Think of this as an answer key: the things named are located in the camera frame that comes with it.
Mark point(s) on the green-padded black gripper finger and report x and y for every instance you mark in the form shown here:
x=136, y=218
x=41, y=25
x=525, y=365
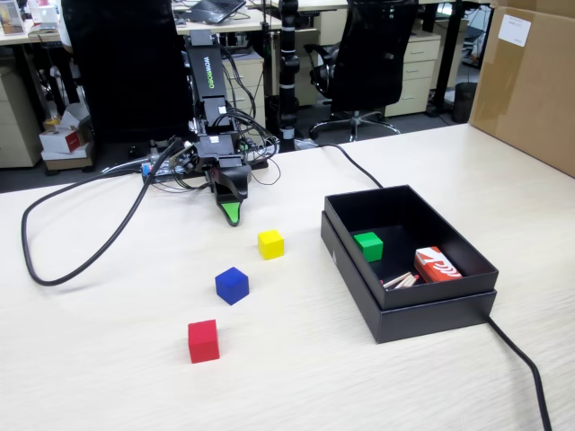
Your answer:
x=231, y=213

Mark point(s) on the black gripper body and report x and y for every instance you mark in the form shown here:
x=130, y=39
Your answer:
x=215, y=150

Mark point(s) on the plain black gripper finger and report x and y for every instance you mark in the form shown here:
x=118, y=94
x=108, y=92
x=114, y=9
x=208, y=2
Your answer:
x=237, y=179

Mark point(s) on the green cube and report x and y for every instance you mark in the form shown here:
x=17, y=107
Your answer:
x=369, y=248

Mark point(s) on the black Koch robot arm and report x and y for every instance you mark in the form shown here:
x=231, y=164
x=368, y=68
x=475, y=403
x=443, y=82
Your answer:
x=206, y=67

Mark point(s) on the yellow cube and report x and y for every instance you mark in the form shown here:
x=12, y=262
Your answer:
x=271, y=244

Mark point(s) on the blue cube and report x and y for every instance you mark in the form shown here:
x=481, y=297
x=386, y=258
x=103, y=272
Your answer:
x=231, y=287

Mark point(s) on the red cube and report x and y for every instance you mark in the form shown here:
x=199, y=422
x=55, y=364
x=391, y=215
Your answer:
x=203, y=341

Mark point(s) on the controller board with strip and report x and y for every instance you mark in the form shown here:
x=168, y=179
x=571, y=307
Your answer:
x=150, y=173

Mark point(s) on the beige drawer cabinet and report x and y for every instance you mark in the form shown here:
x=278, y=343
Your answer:
x=253, y=81
x=18, y=125
x=418, y=76

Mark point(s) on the black vertical pole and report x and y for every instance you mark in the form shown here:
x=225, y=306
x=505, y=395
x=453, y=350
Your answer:
x=287, y=67

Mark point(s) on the black solid-back office chair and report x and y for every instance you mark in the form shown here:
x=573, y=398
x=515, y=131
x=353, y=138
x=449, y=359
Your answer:
x=126, y=67

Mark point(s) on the beige office desk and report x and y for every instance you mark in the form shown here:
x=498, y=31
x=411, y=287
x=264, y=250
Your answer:
x=251, y=23

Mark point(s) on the black laptop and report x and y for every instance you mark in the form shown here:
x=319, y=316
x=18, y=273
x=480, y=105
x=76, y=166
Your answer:
x=215, y=9

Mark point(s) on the small white red box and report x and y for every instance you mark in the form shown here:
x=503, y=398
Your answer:
x=63, y=141

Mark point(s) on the wooden match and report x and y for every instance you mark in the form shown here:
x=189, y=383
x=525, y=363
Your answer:
x=411, y=280
x=395, y=279
x=403, y=283

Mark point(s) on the black mesh office chair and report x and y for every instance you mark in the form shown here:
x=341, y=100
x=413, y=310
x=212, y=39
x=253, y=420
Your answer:
x=373, y=58

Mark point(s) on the black box tray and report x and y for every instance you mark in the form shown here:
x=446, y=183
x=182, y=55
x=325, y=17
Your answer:
x=431, y=224

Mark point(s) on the orange matchbox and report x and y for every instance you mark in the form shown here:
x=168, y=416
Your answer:
x=438, y=267

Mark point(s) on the black open box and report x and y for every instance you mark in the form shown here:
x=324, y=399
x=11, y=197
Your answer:
x=427, y=321

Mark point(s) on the black trash bin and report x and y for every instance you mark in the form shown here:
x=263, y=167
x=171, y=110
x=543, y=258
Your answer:
x=465, y=103

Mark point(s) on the framed picture card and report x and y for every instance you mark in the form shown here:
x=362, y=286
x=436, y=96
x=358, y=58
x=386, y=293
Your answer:
x=11, y=18

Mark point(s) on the large cardboard box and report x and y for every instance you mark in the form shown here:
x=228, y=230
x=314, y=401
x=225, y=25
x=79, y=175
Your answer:
x=530, y=99

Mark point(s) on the white shipping label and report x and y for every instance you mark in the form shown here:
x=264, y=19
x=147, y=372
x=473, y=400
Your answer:
x=515, y=29

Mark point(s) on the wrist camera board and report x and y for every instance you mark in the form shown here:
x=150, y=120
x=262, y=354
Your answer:
x=182, y=161

